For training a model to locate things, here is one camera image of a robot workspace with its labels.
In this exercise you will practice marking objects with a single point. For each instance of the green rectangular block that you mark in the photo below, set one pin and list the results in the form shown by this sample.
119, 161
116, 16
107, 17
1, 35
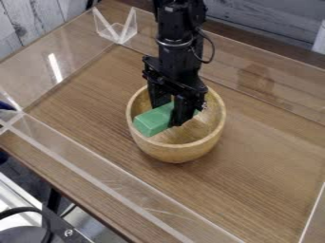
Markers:
154, 121

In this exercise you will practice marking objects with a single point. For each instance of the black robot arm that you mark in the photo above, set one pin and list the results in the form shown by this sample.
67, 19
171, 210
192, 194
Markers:
179, 18

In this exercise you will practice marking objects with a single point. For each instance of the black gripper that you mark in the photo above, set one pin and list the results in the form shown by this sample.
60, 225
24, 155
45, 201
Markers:
171, 75

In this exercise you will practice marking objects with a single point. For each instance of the clear acrylic enclosure wall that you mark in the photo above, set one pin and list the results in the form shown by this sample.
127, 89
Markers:
254, 191

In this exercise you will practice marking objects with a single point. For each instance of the brown wooden bowl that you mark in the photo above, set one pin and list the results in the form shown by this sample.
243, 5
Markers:
180, 130

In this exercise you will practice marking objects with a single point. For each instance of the clear acrylic corner bracket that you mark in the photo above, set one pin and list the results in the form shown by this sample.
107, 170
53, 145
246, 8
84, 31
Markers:
118, 33

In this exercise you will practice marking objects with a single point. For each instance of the black table leg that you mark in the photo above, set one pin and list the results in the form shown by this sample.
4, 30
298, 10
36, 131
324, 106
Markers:
53, 201

